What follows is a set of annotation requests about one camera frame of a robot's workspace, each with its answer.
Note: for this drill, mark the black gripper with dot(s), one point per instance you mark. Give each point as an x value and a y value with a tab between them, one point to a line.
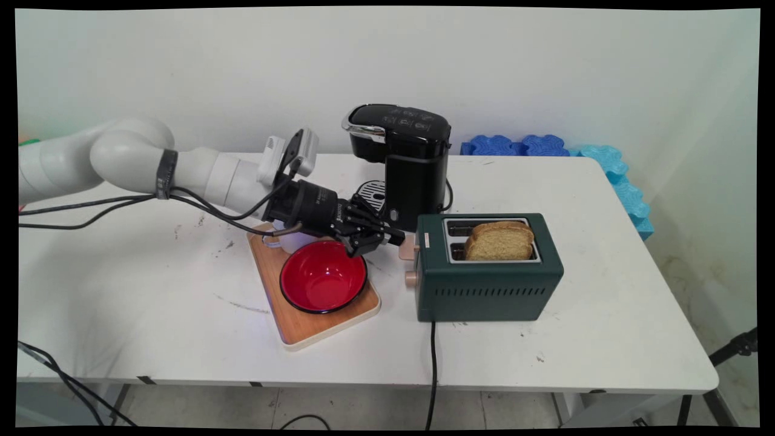
309	209

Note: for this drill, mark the toasted bread slice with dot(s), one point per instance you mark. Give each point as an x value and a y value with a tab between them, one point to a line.
499	245
502	224

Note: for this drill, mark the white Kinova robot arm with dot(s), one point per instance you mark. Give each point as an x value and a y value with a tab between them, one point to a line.
127	157

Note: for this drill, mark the black capsule coffee machine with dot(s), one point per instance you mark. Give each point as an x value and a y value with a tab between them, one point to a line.
415	169

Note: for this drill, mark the red bowl with black rim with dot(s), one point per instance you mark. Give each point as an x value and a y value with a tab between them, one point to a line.
321	278

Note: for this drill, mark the white enamel mug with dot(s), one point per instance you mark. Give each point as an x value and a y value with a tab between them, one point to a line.
290	242

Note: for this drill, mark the wooden serving tray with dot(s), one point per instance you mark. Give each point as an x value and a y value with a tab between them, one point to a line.
303	330

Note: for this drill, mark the dark green toaster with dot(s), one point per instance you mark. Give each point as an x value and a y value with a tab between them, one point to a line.
484	290

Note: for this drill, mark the blue foam mat piece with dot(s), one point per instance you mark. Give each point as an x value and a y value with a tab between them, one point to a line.
493	145
545	145

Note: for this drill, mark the cyan foam mat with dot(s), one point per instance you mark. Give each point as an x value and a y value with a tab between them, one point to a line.
623	188

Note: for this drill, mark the white table leg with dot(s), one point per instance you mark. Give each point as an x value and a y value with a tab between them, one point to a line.
562	409

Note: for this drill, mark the green foam mat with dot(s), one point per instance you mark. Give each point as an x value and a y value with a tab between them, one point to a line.
27	142

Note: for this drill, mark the black tripod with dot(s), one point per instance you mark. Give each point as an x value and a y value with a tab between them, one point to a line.
726	348

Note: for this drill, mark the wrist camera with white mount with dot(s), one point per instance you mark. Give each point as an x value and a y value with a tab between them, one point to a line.
300	154

